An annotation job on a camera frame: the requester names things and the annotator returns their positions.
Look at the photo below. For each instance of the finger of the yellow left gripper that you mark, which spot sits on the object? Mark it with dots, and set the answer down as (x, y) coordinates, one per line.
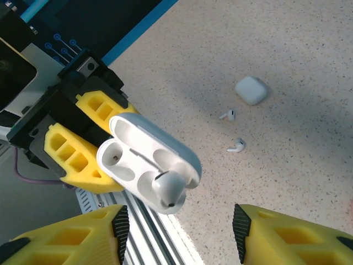
(85, 99)
(91, 183)

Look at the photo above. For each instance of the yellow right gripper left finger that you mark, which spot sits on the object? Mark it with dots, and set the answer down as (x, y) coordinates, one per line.
(69, 243)

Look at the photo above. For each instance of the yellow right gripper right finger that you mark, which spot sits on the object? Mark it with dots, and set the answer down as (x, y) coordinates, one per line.
(289, 243)

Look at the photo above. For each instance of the pale blue-white charging case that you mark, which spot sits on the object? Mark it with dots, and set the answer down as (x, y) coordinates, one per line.
(132, 132)

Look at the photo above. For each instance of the white earbud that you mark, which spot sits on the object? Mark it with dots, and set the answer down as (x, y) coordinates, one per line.
(231, 115)
(168, 187)
(239, 144)

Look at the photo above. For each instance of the white square charging case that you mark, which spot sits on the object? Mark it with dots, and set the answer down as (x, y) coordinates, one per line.
(252, 91)

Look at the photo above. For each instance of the grey metal sheet panel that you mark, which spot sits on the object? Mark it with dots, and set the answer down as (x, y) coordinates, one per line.
(33, 209)

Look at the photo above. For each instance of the blue table edge strip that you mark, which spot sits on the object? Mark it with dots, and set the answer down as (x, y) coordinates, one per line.
(138, 30)

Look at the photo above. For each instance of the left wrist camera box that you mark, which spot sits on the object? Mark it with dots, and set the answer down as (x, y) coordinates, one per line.
(13, 74)

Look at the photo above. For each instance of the aluminium mounting rail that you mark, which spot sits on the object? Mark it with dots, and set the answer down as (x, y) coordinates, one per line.
(149, 237)

